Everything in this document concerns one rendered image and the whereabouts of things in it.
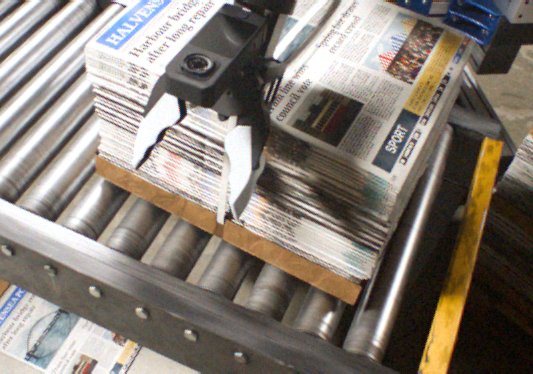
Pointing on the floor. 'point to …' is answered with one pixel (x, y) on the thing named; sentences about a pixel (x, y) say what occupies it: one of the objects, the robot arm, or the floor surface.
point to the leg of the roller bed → (448, 198)
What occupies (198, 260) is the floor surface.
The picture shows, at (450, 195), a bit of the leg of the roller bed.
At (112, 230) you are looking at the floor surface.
